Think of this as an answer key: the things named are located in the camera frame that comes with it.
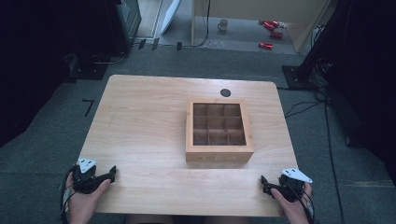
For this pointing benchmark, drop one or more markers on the dark curtain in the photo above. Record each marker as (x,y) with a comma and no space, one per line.
(370,77)
(34,62)

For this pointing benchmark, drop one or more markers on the black round table grommet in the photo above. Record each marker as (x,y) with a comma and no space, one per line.
(225,92)

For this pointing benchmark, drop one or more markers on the grey mug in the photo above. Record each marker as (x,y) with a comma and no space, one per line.
(222,25)

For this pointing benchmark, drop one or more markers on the person's right hand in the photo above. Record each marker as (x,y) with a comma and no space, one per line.
(294,207)

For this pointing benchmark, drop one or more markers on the wooden compartment box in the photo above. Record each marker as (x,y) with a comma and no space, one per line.
(219,153)

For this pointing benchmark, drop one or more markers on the black stand with base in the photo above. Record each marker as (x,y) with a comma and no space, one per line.
(303,76)

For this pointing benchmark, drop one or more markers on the black floor tape corner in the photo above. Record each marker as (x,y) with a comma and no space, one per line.
(89,105)

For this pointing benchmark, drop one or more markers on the black equipment case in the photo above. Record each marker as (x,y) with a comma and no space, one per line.
(126,21)

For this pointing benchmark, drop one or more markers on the black stand base plate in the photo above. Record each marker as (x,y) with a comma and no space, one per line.
(88,70)

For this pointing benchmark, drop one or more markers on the person's left hand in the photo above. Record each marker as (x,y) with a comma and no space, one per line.
(84,203)

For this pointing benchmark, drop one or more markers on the white leaning panel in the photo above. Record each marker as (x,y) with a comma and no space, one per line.
(170,14)

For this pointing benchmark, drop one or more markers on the red can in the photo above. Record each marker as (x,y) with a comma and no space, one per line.
(265,45)
(270,25)
(276,34)

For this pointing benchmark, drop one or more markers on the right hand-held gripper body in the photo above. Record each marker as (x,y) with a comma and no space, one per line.
(292,186)

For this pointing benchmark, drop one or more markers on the yellow floor tape line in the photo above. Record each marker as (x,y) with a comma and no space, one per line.
(372,184)

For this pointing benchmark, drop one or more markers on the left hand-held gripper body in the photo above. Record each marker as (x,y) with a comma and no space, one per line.
(86,180)

